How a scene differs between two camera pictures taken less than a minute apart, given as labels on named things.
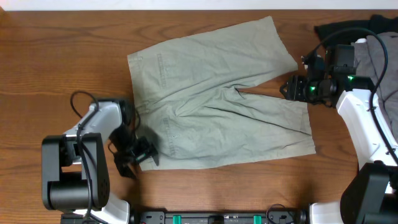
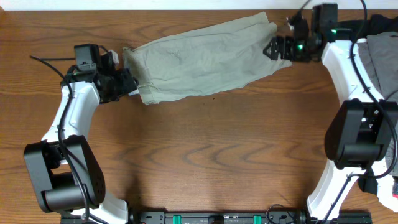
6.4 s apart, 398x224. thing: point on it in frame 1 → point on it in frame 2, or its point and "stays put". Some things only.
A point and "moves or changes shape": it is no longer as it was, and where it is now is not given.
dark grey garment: [370, 59] stays put
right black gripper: [296, 83] → [285, 53]
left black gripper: [148, 148] → [128, 84]
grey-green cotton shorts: [188, 105] moves or changes shape
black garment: [377, 23] stays put
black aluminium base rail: [286, 216] stays put
